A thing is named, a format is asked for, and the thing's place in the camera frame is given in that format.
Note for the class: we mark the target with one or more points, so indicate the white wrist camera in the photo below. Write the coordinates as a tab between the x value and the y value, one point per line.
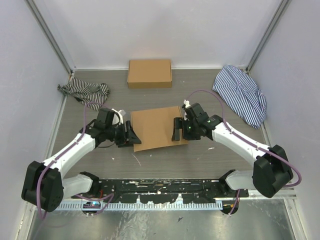
185	106
118	117

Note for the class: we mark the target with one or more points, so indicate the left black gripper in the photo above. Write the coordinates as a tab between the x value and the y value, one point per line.
131	138

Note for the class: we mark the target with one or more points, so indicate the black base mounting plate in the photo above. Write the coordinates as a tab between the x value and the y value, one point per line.
160	191

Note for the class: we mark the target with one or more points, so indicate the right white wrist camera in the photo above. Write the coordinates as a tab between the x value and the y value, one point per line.
185	106

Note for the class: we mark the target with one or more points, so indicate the grey slotted cable duct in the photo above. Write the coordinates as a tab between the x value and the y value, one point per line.
176	206

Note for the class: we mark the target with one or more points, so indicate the left aluminium corner post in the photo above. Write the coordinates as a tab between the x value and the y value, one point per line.
48	34

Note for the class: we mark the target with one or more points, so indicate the black white striped cloth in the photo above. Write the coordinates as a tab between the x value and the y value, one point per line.
90	94

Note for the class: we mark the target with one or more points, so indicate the aluminium corner post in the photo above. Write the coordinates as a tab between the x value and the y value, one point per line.
275	20
48	34

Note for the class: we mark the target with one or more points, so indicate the right aluminium corner post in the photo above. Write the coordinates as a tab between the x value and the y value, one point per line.
275	20

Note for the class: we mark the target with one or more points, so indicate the aluminium rail front bar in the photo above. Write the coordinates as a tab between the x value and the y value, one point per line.
286	193

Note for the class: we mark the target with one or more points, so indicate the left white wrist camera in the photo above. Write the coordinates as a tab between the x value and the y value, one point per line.
118	117

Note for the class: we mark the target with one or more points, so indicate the folded brown cardboard box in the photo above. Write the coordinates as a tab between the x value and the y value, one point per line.
149	74

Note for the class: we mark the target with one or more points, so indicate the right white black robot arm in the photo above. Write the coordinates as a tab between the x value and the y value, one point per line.
270	170

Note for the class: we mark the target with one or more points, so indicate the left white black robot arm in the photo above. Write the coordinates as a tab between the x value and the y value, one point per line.
45	184

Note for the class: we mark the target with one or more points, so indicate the blue white striped cloth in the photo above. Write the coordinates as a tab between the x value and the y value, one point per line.
241	93

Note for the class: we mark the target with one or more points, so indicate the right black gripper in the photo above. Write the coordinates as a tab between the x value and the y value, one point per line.
178	123

